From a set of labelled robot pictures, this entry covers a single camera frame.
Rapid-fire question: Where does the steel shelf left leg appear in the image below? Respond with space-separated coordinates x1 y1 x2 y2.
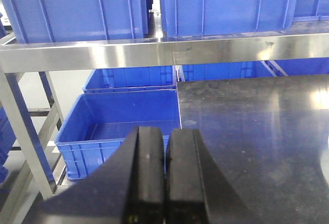
0 66 65 224

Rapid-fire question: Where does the right blue crate on shelf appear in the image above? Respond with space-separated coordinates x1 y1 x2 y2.
293 0 328 22

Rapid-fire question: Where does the blue bin behind table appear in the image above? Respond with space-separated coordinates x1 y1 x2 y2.
178 58 328 82

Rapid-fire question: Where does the far blue bin under shelf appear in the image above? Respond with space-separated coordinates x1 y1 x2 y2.
83 66 177 94

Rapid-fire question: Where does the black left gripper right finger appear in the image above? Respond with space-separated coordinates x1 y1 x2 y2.
166 129 253 223

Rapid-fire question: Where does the left blue crate on shelf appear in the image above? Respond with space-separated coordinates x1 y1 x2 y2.
1 0 148 44

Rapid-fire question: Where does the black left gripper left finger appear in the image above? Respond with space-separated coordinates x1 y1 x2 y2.
42 126 165 223

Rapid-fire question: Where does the stainless steel shelf rail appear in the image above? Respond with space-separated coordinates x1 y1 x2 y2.
1 33 328 73

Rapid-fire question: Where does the blue crate on shelf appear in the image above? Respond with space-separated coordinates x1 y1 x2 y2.
160 0 297 37
1 0 148 44
293 0 328 22

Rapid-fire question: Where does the middle blue crate on shelf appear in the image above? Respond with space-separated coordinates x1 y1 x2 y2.
160 0 297 37

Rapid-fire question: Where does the blue bin beside table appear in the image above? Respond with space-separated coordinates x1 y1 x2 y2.
55 89 180 180

